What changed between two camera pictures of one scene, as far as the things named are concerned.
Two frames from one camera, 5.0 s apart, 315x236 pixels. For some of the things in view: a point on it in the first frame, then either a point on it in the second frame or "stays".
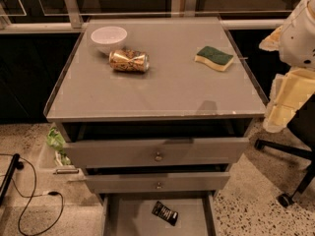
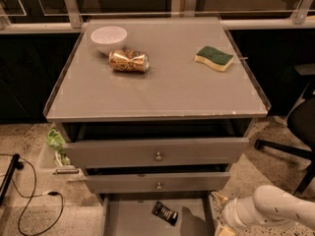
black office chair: x=303 y=124 stays
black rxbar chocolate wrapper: x=164 y=212 stays
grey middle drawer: x=161 y=183 stays
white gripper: x=299 y=40 -> x=230 y=214
